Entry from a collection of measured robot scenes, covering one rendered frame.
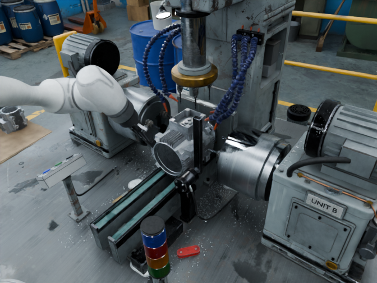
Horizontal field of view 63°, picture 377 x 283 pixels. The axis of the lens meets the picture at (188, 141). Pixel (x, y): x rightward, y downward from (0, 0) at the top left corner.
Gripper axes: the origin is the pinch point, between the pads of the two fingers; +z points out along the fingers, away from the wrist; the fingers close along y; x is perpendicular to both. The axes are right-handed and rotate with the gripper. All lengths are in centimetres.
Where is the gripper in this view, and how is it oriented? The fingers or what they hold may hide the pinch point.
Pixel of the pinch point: (149, 140)
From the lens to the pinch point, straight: 123.0
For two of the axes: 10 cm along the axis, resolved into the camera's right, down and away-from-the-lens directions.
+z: 3.3, 4.5, 8.3
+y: -7.9, -3.4, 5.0
